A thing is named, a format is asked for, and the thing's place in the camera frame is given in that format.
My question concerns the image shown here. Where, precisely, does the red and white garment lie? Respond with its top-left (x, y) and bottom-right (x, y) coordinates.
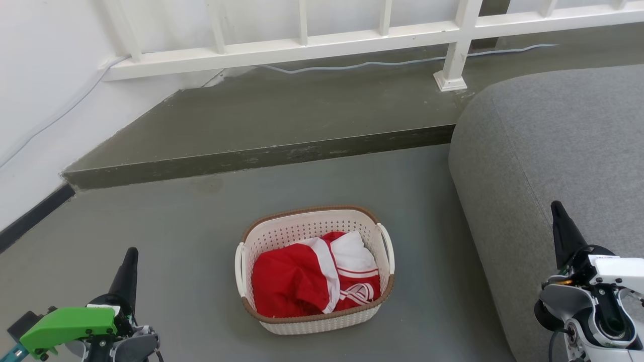
top-left (252, 231), bottom-right (381, 319)

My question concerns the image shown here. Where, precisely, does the teal cable connector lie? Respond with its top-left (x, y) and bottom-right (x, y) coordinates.
top-left (3, 344), bottom-right (29, 362)

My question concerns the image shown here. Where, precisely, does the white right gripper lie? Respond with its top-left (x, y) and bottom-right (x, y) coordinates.
top-left (550, 201), bottom-right (644, 295)

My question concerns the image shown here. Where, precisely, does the light grey floor cable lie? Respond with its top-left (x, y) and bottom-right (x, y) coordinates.
top-left (256, 44), bottom-right (558, 75)

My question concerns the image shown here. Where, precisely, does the white perforated laundry basket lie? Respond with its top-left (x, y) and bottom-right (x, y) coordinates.
top-left (234, 205), bottom-right (395, 336)

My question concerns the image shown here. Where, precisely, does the grey concrete raised step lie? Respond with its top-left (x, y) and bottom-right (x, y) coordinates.
top-left (60, 23), bottom-right (644, 191)

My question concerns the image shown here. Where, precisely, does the white wall cable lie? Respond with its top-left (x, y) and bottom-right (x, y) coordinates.
top-left (0, 56), bottom-right (127, 169)

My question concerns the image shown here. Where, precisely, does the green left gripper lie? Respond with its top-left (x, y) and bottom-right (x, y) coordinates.
top-left (19, 246), bottom-right (139, 359)

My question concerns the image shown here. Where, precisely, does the black baseboard strip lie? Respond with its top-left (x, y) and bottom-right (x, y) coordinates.
top-left (0, 184), bottom-right (76, 255)

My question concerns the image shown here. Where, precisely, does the grey fabric sofa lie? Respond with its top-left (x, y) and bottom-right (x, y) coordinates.
top-left (448, 64), bottom-right (644, 362)

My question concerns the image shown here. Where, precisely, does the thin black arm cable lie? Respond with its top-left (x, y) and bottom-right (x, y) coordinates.
top-left (547, 329), bottom-right (569, 362)

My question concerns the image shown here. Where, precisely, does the white wooden railing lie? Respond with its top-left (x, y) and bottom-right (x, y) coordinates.
top-left (98, 0), bottom-right (644, 93)

